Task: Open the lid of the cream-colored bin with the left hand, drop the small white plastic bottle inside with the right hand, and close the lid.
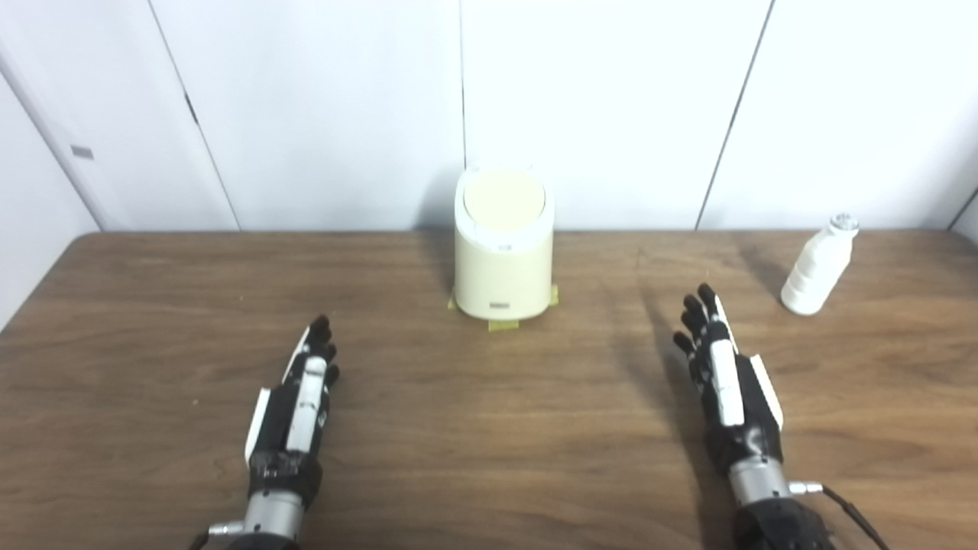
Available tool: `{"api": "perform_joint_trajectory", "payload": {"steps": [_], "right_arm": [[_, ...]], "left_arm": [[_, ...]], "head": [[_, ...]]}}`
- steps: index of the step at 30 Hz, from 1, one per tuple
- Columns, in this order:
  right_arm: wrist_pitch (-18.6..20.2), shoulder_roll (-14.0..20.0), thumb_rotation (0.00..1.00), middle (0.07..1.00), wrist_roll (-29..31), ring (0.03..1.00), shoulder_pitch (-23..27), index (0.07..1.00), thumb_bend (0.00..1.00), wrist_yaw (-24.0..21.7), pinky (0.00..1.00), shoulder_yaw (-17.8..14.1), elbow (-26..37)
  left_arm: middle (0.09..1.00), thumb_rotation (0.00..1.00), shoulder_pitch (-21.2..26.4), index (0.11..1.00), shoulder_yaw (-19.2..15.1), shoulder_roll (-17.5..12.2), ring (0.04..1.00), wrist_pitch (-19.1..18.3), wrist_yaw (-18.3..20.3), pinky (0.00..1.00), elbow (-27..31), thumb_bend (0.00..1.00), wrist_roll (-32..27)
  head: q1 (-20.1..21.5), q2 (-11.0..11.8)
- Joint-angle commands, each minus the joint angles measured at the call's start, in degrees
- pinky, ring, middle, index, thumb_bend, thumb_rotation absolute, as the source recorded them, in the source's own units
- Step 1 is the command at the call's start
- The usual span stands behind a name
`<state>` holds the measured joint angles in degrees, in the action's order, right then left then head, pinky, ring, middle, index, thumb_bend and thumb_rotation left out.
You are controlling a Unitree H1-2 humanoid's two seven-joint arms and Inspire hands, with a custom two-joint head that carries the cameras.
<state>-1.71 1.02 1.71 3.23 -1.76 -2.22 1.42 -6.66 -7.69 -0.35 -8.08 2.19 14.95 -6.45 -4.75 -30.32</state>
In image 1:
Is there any cream round bin lid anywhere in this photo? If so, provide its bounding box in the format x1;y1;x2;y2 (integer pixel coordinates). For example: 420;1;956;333
463;170;547;231

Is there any small white plastic bottle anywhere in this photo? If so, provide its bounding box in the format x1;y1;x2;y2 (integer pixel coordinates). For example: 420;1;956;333
780;214;860;316

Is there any cream-colored bin body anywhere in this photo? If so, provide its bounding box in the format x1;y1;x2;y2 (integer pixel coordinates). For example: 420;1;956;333
454;164;555;322

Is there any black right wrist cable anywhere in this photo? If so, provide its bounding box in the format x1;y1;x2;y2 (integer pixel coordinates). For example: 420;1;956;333
789;481;891;550

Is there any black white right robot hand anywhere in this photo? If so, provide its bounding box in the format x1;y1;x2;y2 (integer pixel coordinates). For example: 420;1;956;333
672;283;785;478

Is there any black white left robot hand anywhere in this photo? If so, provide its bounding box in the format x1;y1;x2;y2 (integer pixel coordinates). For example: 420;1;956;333
244;314;342;509

